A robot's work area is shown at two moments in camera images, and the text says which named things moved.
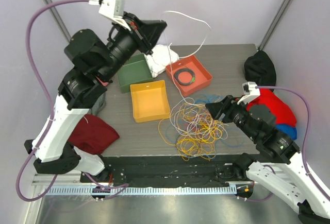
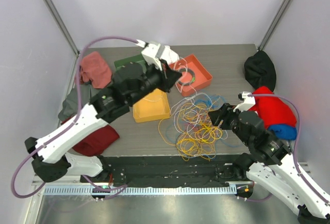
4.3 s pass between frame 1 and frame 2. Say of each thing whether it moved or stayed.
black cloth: stayed
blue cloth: stayed
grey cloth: moved
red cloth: stayed
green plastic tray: moved
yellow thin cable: stayed
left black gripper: moved
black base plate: stayed
